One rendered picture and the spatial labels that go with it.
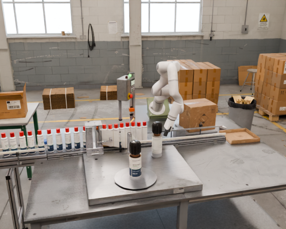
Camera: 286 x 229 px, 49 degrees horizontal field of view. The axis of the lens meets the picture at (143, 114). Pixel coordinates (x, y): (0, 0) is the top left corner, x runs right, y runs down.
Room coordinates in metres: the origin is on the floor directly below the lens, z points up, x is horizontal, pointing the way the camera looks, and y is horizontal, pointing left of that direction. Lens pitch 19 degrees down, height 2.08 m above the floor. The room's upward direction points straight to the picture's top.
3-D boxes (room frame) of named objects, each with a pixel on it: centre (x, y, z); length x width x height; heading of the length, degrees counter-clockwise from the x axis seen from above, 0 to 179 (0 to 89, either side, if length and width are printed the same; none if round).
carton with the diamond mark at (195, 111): (3.09, -0.57, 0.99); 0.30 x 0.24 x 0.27; 110
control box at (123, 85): (2.68, 0.15, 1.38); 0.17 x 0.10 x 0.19; 158
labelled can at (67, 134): (2.48, 0.64, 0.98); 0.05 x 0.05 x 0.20
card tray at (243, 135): (2.85, -0.95, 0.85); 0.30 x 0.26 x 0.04; 103
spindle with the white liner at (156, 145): (2.37, -0.12, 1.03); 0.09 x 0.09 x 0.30
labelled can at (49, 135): (2.44, 0.79, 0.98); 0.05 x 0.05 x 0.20
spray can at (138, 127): (2.61, 0.04, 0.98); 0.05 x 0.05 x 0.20
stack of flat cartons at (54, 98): (6.49, 1.80, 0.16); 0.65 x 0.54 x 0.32; 102
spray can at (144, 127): (2.63, -0.01, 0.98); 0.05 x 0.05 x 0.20
